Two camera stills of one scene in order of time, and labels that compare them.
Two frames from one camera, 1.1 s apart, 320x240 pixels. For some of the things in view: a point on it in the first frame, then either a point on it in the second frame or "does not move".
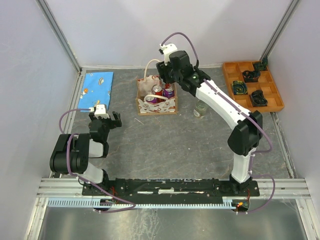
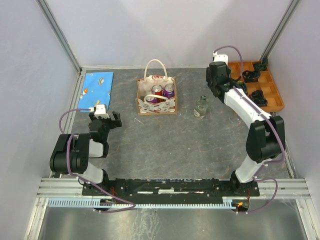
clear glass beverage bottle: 201,107 does not move
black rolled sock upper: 251,76 does not move
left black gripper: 114,123 does not move
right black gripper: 163,69 → 208,80
